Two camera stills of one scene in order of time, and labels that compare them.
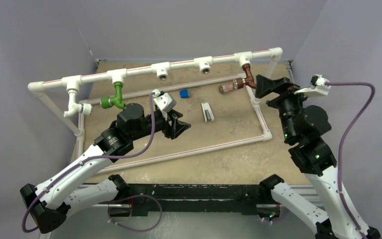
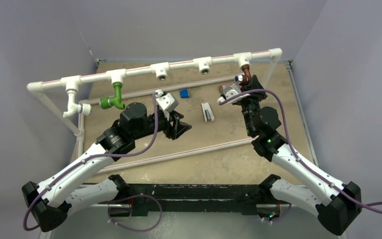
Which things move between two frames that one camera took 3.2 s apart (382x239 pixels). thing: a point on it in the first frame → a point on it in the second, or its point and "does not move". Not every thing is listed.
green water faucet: (108, 102) does not move
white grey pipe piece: (208, 113) does not move
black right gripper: (282, 86) → (252, 86)
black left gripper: (176, 126) does not move
